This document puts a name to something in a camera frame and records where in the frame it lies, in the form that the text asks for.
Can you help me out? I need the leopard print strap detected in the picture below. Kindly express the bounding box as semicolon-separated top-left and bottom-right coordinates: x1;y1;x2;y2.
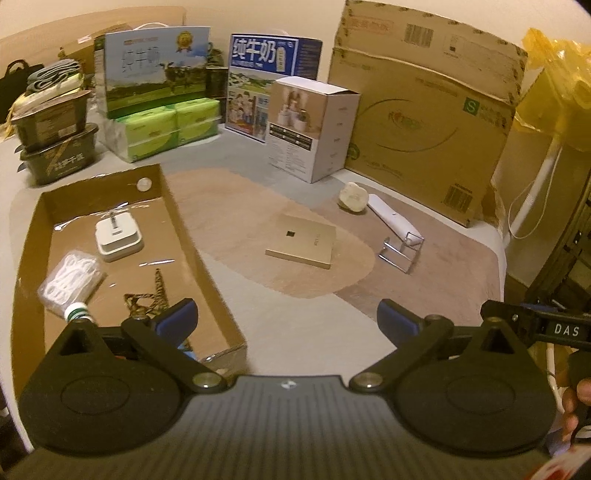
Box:
123;268;192;354

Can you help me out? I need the white green small bottle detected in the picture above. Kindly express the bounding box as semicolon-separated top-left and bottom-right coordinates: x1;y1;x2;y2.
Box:
64;302;95;323

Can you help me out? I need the clear box of floss picks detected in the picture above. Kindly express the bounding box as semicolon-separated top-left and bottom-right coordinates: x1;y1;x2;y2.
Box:
37;250;105;320

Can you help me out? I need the white square lidded container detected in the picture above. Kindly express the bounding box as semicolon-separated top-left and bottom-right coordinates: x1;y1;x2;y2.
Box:
95;212;143;263

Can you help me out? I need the person's right hand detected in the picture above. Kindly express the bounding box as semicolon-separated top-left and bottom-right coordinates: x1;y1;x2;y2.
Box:
562;379;591;441

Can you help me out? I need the shallow open cardboard tray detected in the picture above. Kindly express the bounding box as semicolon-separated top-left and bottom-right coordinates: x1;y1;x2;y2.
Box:
11;165;247;393

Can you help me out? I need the flat gold square box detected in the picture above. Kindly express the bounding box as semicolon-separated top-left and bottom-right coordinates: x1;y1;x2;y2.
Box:
266;215;337;269

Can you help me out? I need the cream round stone object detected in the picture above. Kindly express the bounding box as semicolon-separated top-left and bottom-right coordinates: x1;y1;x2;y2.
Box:
338;182;369;214

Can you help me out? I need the green tissue pack left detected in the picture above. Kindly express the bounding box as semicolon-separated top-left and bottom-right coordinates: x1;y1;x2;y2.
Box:
102;106;178;163

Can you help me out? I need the green tissue pack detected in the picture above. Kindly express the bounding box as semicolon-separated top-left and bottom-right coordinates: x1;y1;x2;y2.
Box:
102;106;178;163
173;98;221;145

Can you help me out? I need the lower dark food tray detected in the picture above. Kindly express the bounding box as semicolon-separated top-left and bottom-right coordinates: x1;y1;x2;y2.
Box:
20;123;99;185

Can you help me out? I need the yellow plastic bag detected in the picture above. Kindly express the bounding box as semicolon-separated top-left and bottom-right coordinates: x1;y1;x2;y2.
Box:
516;28;590;152

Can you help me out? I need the green tissue pack right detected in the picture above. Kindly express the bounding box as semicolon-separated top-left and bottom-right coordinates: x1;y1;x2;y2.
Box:
173;98;221;145

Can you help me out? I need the white product box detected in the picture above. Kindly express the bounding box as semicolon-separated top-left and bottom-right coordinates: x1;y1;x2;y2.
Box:
266;76;361;184

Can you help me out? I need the large brown cardboard box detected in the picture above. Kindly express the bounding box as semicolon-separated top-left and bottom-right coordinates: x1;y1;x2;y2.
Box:
329;1;528;226

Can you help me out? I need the light blue cow milk box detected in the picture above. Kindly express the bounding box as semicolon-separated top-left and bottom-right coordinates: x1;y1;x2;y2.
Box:
94;26;209;118

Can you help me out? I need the folded grey cloth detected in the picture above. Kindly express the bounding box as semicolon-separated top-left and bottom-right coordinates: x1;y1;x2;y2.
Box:
26;58;84;94

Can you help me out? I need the blue milk carton box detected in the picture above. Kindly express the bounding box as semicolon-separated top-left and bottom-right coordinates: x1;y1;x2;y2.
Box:
224;33;322;142

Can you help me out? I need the black handbag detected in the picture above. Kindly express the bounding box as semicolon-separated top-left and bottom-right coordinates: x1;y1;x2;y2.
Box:
0;59;43;124

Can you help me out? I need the white handle metal tool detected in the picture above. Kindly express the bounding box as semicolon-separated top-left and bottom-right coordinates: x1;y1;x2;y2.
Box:
368;194;425;274

